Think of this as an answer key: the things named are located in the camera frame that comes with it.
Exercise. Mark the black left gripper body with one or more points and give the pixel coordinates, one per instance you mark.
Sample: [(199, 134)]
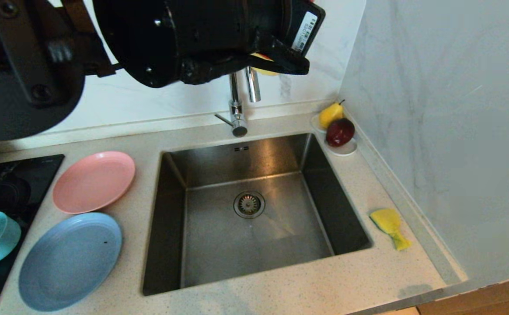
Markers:
[(228, 30)]

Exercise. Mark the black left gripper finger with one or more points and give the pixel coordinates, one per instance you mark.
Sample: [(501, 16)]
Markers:
[(287, 57), (210, 70)]

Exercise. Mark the orange detergent bottle yellow cap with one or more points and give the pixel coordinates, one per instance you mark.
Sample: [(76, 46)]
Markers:
[(264, 65)]

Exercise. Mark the stainless steel sink basin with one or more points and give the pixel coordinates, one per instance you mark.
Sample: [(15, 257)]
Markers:
[(219, 245)]

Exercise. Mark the yellow fish-shaped sponge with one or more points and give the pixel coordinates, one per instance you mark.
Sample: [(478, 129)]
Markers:
[(386, 222)]

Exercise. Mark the chrome gooseneck faucet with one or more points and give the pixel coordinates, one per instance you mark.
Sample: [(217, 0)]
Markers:
[(236, 113)]

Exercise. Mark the yellow pear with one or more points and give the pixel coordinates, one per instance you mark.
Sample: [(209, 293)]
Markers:
[(329, 114)]

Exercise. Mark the dark red apple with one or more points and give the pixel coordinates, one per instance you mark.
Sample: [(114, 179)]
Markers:
[(339, 131)]

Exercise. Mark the small white dish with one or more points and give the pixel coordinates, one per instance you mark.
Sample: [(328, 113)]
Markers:
[(346, 150)]

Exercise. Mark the round metal drain strainer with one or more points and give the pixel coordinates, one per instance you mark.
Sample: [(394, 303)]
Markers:
[(249, 204)]

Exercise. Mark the pink plastic plate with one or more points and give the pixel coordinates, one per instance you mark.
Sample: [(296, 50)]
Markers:
[(93, 181)]

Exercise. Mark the black glass cooktop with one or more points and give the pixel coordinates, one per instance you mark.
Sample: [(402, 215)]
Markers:
[(31, 175)]

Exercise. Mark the blue plastic plate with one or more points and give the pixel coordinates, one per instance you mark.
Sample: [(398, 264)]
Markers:
[(71, 262)]

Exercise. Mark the wooden cabinet panel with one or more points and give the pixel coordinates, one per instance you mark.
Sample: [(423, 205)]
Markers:
[(490, 301)]

